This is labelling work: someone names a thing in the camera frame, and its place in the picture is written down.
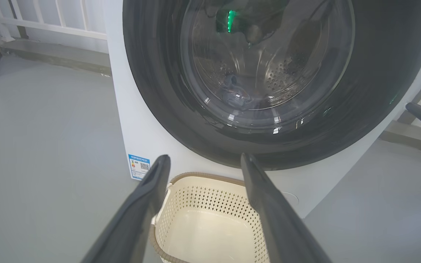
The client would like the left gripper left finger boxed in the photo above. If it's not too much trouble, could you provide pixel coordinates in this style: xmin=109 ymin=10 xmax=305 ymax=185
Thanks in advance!
xmin=80 ymin=155 xmax=171 ymax=263

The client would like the white front-load washing machine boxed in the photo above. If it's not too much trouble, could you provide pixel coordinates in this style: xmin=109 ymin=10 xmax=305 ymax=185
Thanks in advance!
xmin=103 ymin=0 xmax=421 ymax=220

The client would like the cream perforated laundry basket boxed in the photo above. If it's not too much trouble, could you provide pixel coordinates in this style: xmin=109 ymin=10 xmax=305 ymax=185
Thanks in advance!
xmin=148 ymin=172 xmax=271 ymax=263

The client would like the round white filter cover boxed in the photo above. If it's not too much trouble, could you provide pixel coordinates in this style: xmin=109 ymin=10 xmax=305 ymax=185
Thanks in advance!
xmin=282 ymin=191 xmax=299 ymax=206

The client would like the black glass washer door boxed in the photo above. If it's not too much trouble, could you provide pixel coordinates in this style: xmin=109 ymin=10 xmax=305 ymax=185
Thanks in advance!
xmin=122 ymin=0 xmax=421 ymax=171

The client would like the blue energy label sticker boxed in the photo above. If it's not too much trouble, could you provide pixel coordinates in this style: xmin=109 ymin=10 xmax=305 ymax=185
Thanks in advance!
xmin=128 ymin=154 xmax=151 ymax=180

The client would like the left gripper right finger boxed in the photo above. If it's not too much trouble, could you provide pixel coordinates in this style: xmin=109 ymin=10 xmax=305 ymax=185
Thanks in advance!
xmin=240 ymin=153 xmax=332 ymax=263

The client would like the blue bear print garment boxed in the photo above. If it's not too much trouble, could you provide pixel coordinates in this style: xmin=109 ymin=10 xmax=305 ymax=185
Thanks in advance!
xmin=222 ymin=74 xmax=257 ymax=110

